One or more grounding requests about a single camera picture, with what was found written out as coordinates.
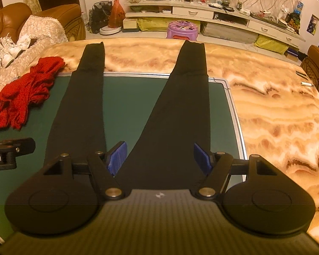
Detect black trousers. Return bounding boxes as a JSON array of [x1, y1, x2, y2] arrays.
[[45, 41, 210, 192]]

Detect red garment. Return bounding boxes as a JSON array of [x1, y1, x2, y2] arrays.
[[0, 57, 65, 130]]

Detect white sneakers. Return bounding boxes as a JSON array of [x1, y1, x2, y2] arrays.
[[0, 35, 31, 68]]

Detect white lace sofa cover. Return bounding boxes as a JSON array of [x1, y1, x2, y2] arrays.
[[0, 15, 68, 91]]

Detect brown leather sofa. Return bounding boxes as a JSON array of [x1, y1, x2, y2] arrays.
[[0, 2, 86, 62]]

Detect green table mat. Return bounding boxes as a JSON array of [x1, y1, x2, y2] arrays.
[[0, 74, 247, 239]]

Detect black bag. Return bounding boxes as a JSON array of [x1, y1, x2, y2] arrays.
[[88, 1, 112, 34]]

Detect orange plastic bag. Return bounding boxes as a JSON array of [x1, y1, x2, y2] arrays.
[[108, 0, 125, 28]]

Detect white TV cabinet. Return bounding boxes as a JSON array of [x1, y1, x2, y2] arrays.
[[125, 0, 305, 54]]

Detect purple plastic stool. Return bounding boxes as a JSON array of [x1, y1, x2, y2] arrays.
[[167, 20, 199, 41]]

